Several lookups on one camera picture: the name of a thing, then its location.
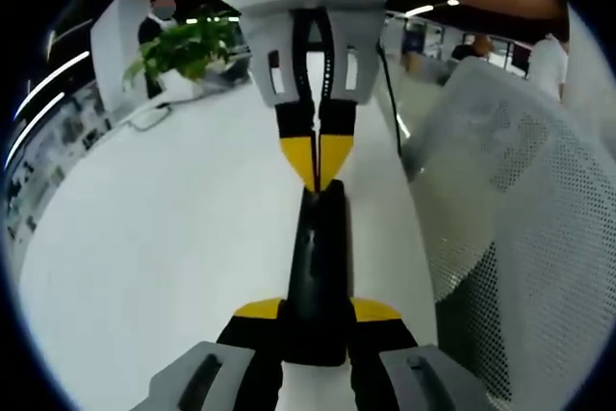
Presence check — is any black remote control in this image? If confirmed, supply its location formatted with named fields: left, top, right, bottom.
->
left=281, top=178, right=356, bottom=367

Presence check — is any person's white shirt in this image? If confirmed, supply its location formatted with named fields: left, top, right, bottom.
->
left=560, top=4, right=616, bottom=142

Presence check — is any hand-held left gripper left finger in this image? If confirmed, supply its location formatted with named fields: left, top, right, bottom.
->
left=128, top=297, right=286, bottom=411

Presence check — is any green potted plant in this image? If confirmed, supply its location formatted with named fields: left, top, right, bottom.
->
left=122, top=6, right=251, bottom=90

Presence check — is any ceiling light strip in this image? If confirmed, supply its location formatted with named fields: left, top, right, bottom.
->
left=3, top=91, right=66, bottom=170
left=13, top=50, right=92, bottom=119

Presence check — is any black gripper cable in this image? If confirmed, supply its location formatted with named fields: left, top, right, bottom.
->
left=377, top=42, right=404, bottom=158

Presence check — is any white plant pot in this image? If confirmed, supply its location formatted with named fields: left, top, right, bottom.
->
left=156, top=68, right=206, bottom=100

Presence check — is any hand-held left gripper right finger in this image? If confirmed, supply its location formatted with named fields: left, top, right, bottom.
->
left=346, top=297, right=491, bottom=411

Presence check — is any dark object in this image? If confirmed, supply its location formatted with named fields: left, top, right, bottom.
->
left=211, top=57, right=252, bottom=86

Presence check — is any white mesh chair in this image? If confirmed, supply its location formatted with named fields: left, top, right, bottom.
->
left=400, top=55, right=616, bottom=411

